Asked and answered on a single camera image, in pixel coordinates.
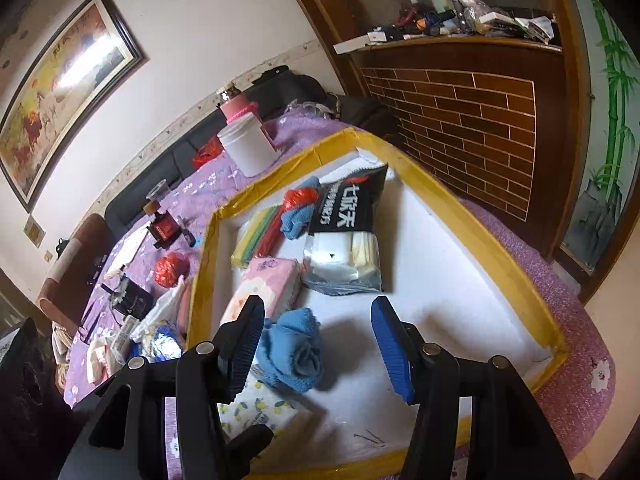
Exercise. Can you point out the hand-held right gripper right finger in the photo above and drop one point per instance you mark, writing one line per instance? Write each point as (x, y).
(395, 350)

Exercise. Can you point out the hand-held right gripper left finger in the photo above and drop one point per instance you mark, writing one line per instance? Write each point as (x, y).
(245, 345)

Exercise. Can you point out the blue towel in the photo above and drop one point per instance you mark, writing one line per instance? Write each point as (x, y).
(295, 355)

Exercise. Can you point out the yellow-taped white foam box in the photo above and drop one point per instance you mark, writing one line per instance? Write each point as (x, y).
(450, 270)

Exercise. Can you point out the bag of coloured tubes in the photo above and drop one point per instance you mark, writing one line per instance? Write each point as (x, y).
(255, 240)

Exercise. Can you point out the lemon print tissue pack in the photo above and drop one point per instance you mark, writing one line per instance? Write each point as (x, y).
(260, 405)

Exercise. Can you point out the pink tissue pack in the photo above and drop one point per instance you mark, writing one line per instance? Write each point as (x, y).
(270, 280)

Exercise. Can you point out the blue white crocheted item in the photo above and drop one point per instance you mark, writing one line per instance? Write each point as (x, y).
(162, 342)

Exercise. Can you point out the white plastic bag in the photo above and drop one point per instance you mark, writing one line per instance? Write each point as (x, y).
(165, 305)

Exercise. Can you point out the grey capacitor block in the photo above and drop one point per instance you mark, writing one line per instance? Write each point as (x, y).
(127, 323)

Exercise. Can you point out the black electric motor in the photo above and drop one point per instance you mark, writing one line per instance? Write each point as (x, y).
(130, 300)

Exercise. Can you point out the black pen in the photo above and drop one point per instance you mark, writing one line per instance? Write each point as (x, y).
(185, 231)

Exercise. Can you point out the folded blue cloth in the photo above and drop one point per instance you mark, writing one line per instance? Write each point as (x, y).
(297, 222)

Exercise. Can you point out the red black box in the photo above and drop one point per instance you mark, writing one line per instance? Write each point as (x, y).
(165, 230)

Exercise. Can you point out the cream cloth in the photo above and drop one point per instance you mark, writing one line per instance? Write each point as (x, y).
(102, 360)

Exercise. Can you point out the black and clear sealed packet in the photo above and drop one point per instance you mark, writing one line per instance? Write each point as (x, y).
(345, 210)

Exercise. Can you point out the crumpled red bag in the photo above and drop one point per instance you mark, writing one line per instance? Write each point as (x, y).
(300, 195)

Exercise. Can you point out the bottle with wooden cap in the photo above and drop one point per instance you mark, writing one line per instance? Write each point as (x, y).
(151, 208)

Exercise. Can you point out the clear plastic cup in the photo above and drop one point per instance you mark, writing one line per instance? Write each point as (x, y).
(157, 191)

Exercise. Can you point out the dark sofa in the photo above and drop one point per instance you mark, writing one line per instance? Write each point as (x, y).
(125, 210)

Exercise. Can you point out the white draped cloth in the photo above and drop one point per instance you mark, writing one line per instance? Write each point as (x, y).
(60, 342)

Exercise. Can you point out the brown chair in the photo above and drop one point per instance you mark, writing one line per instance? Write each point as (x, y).
(85, 240)

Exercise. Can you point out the small red plastic bag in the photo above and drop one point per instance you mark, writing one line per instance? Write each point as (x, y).
(207, 154)

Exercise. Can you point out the white plastic jar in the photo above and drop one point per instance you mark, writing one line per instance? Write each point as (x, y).
(247, 147)

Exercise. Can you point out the small black bag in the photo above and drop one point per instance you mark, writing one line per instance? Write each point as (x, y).
(62, 249)

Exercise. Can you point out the dark bulky object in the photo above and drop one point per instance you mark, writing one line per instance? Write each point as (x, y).
(22, 375)

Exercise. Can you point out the jar with pink knitted sleeve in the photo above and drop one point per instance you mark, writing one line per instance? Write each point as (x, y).
(237, 107)

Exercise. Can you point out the brown wooden cabinet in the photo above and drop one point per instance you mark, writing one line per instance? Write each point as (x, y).
(450, 110)

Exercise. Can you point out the white flat box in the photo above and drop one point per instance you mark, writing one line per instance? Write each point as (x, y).
(352, 44)

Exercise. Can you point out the shelf clutter pile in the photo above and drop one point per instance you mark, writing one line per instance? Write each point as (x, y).
(475, 22)

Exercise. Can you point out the small wall plaque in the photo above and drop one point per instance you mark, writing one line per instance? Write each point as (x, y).
(35, 231)

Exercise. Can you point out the framed wall painting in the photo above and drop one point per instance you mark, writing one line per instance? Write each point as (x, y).
(65, 95)

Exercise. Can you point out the bamboo wall painting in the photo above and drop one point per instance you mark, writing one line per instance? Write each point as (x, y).
(610, 110)

